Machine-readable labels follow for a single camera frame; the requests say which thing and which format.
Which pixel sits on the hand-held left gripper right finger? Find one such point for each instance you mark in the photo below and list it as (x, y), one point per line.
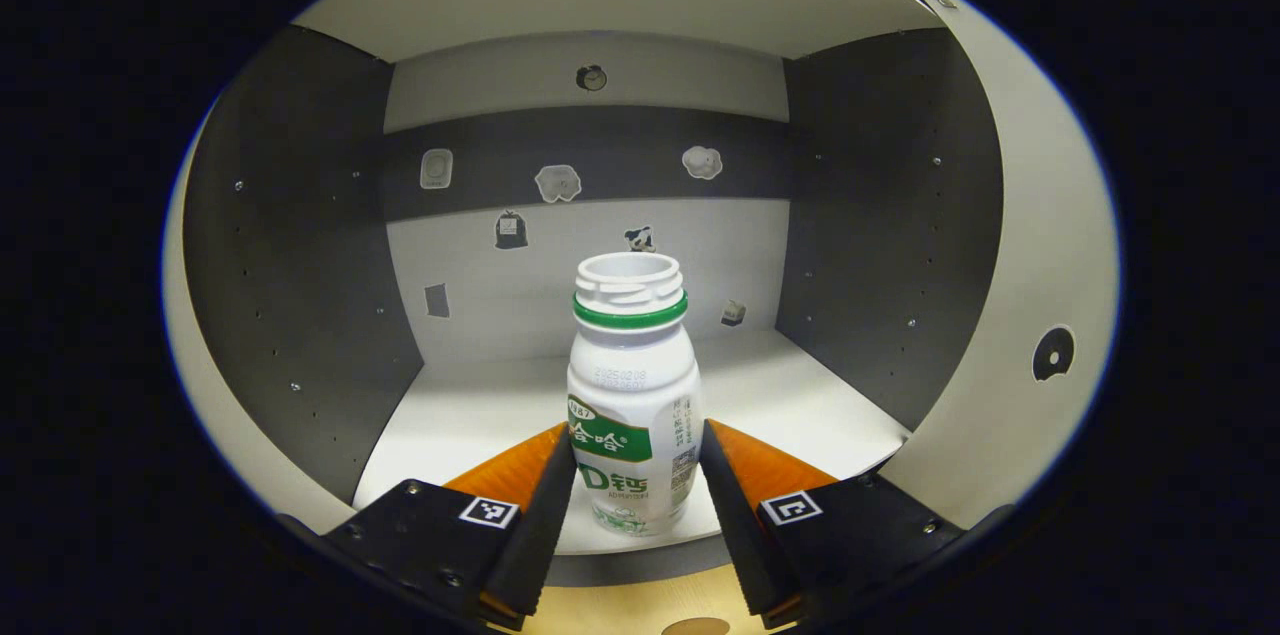
(735, 535)

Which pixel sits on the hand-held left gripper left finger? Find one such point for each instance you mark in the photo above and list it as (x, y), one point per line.
(540, 535)

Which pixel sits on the white bottle green label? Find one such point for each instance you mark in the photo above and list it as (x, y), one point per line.
(630, 385)

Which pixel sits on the round brown table disc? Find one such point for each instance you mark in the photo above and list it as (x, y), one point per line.
(695, 627)

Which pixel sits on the white and grey cabinet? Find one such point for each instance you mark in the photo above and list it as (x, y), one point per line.
(300, 265)

